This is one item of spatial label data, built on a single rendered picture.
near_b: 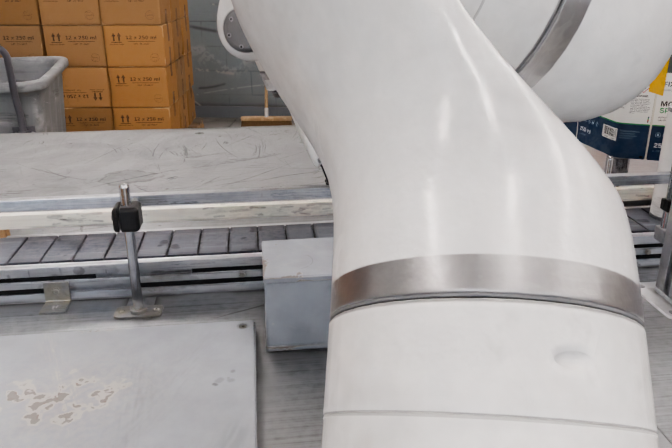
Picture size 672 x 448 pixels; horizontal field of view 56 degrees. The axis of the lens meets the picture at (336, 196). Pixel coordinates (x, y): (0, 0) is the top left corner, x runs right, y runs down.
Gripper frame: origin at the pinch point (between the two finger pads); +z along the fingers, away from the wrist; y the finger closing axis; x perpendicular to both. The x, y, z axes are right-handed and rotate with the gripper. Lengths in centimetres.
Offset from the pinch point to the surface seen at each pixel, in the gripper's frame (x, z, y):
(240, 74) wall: 41, 46, 464
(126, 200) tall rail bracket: 23.0, -11.9, -9.9
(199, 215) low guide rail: 19.3, -2.8, 3.3
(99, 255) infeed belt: 31.5, -4.7, -3.1
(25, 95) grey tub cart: 102, -16, 184
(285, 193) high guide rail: 6.7, -3.9, -4.3
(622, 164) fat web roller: -46, 21, 17
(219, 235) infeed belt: 17.6, 0.3, 1.4
